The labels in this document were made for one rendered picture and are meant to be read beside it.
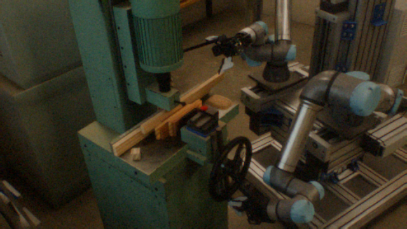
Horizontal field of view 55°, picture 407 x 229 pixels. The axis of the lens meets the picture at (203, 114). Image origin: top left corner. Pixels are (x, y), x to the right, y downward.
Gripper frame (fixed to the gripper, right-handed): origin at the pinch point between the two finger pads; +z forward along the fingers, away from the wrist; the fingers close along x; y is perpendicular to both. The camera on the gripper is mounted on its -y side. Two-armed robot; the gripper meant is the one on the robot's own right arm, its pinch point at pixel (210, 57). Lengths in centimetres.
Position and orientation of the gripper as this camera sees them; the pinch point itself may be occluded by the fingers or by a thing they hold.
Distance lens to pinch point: 155.5
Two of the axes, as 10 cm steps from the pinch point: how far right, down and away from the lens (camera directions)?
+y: 6.9, -0.5, -7.2
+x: 3.6, 8.9, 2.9
